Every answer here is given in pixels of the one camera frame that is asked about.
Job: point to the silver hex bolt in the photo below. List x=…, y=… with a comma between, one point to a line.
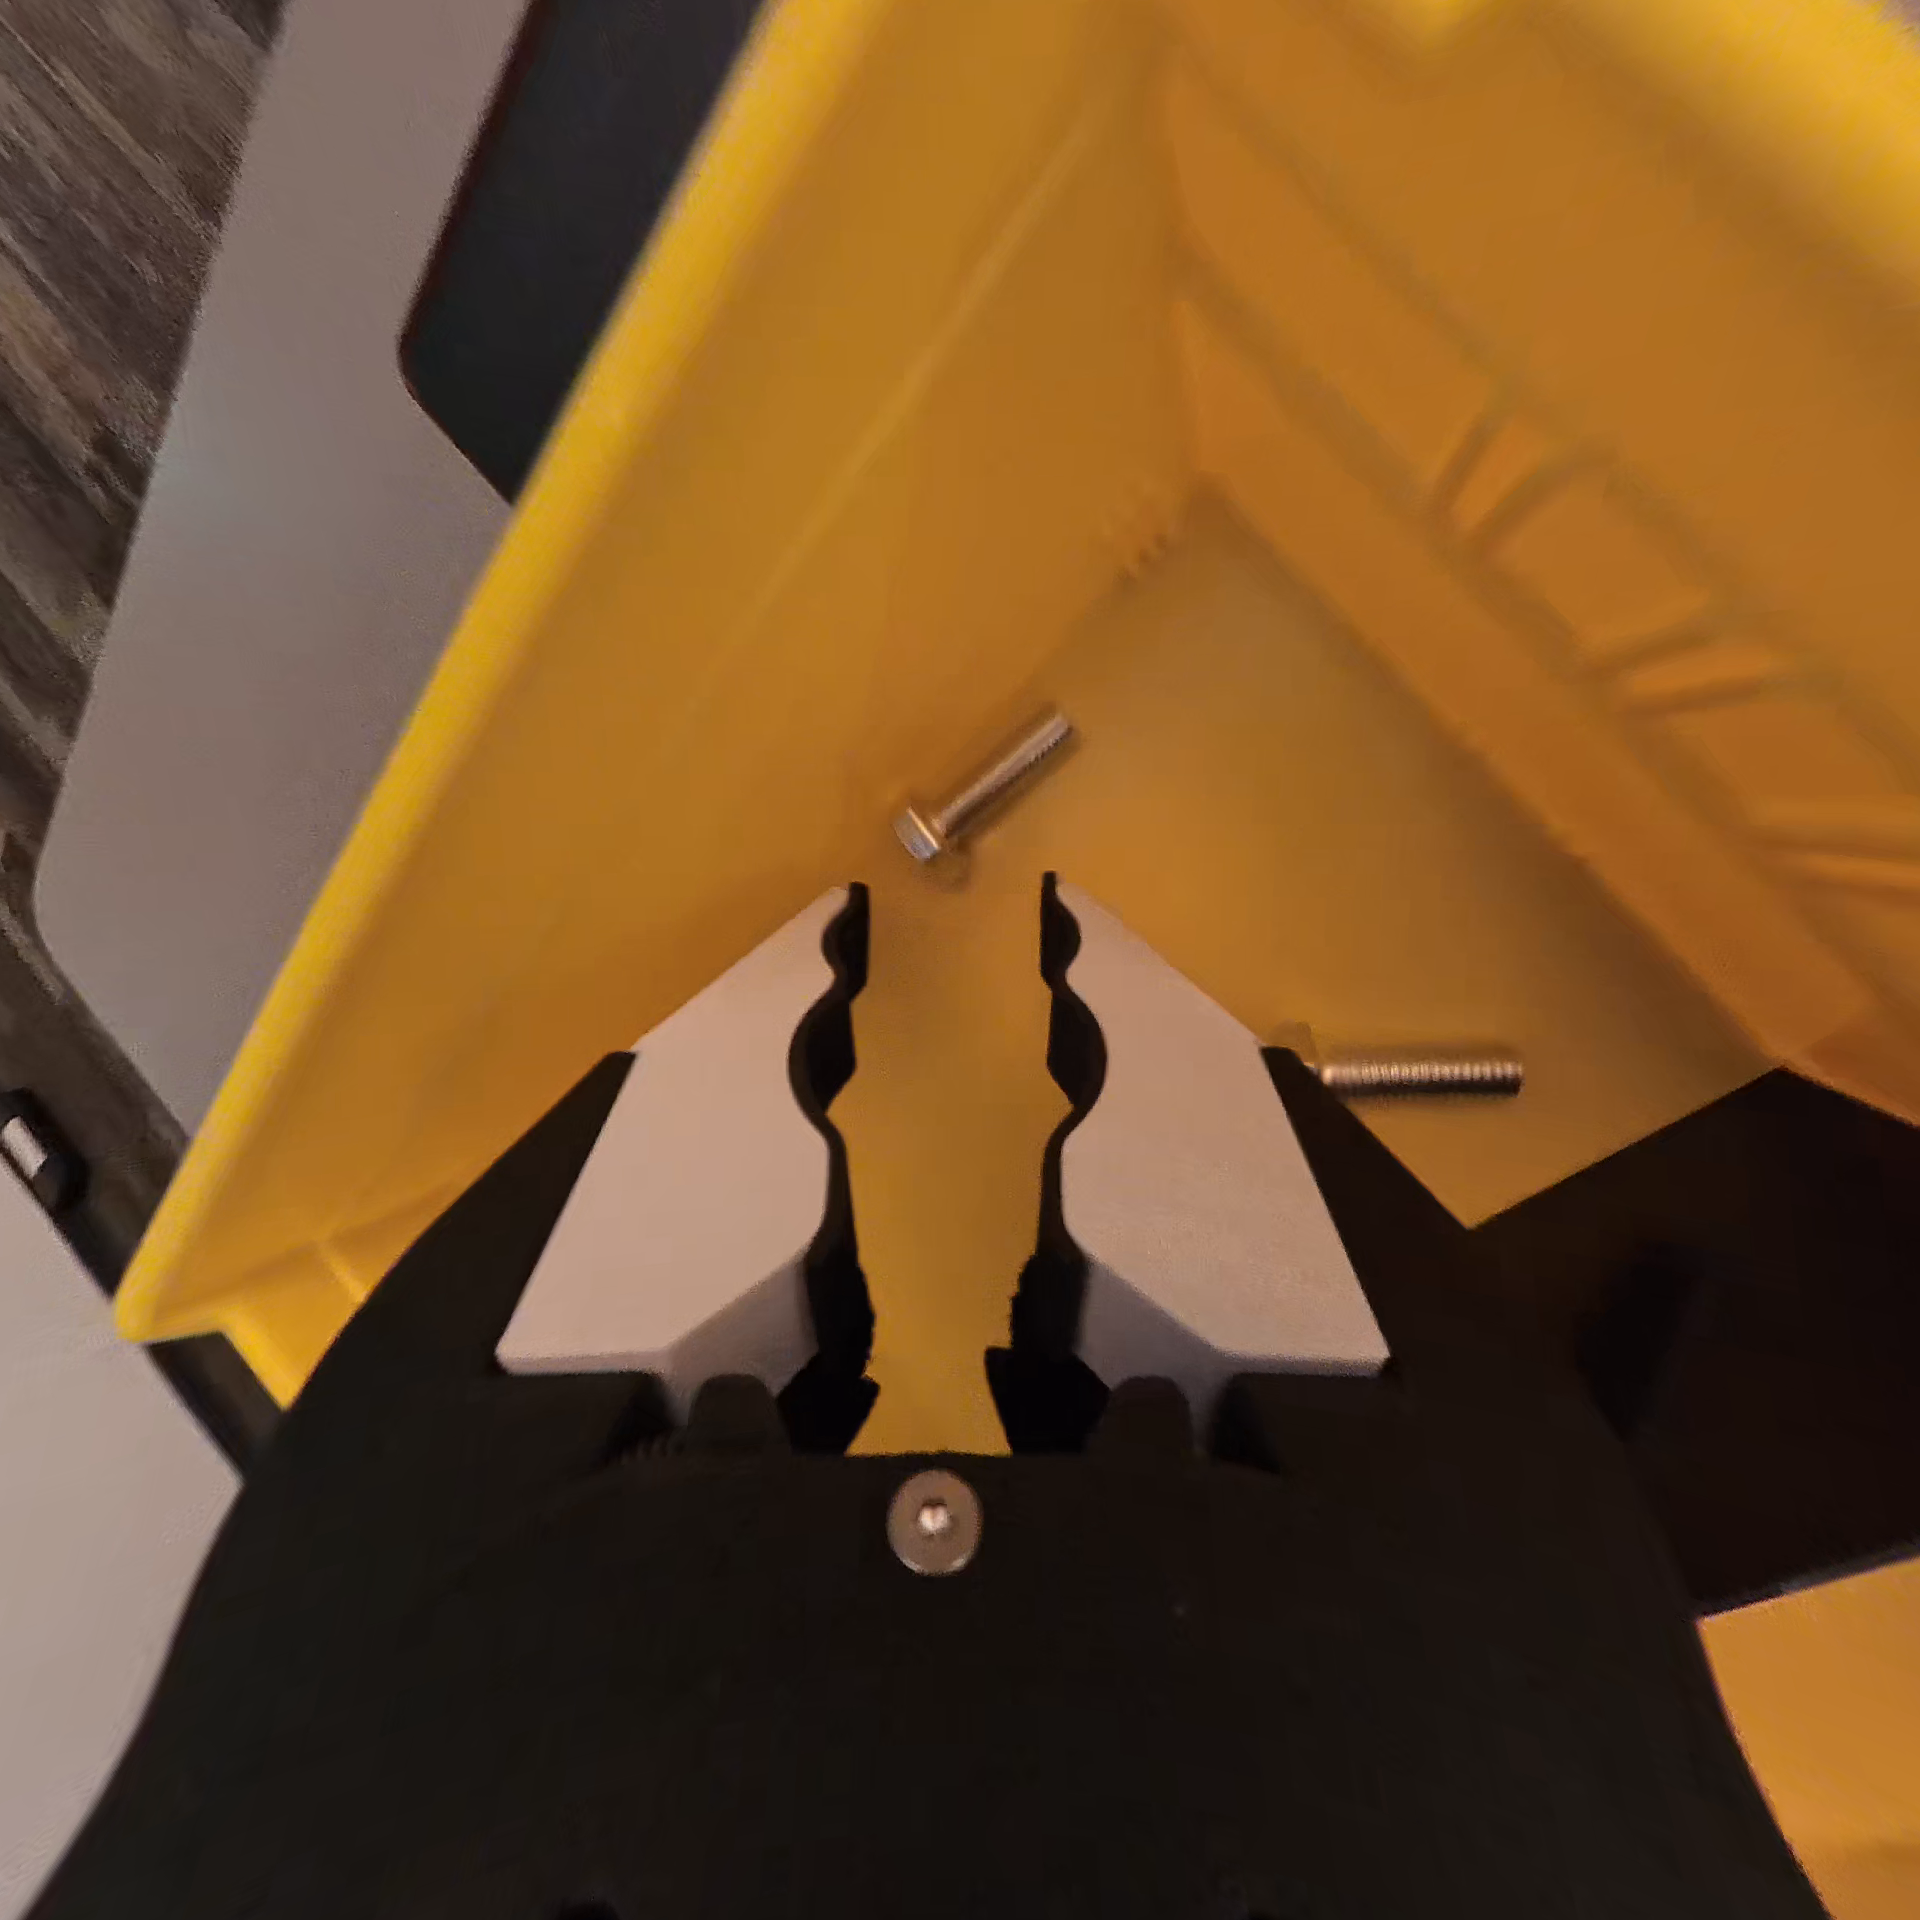
x=1425, y=1073
x=990, y=773

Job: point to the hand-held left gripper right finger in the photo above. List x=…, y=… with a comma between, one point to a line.
x=1216, y=1199

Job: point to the yellow bin with black divider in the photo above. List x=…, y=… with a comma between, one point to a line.
x=751, y=525

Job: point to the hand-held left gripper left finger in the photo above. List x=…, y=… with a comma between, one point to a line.
x=672, y=1199

